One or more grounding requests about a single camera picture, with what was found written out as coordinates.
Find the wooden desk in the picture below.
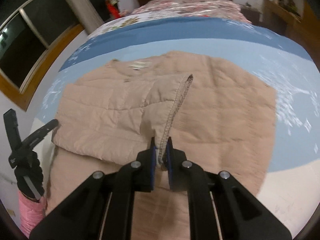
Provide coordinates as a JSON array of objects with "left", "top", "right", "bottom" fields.
[{"left": 262, "top": 0, "right": 301, "bottom": 37}]

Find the large wooden wardrobe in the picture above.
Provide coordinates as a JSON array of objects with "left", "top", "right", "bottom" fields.
[{"left": 290, "top": 0, "right": 320, "bottom": 70}]

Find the beige quilted jacket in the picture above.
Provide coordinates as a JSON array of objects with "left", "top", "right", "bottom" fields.
[{"left": 46, "top": 50, "right": 278, "bottom": 240}]

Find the dark bedside table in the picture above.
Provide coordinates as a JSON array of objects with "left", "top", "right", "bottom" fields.
[{"left": 241, "top": 5, "right": 261, "bottom": 26}]

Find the coat rack with clothes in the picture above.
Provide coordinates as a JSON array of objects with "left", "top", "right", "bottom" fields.
[{"left": 89, "top": 0, "right": 121, "bottom": 22}]

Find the striped curtain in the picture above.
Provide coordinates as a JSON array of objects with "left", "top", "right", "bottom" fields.
[{"left": 66, "top": 0, "right": 104, "bottom": 34}]

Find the potted plant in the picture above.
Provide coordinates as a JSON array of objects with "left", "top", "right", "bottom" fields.
[{"left": 278, "top": 0, "right": 299, "bottom": 15}]

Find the wood framed window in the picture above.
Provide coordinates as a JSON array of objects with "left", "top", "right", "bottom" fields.
[{"left": 1, "top": 0, "right": 84, "bottom": 111}]

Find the pink left sleeve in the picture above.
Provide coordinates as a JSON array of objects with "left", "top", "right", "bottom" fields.
[{"left": 18, "top": 190, "right": 47, "bottom": 238}]

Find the blue and white bedsheet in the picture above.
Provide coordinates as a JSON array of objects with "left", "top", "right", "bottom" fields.
[{"left": 32, "top": 14, "right": 319, "bottom": 239}]

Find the left hand black glove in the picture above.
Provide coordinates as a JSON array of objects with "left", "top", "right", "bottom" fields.
[{"left": 14, "top": 151, "right": 44, "bottom": 202}]

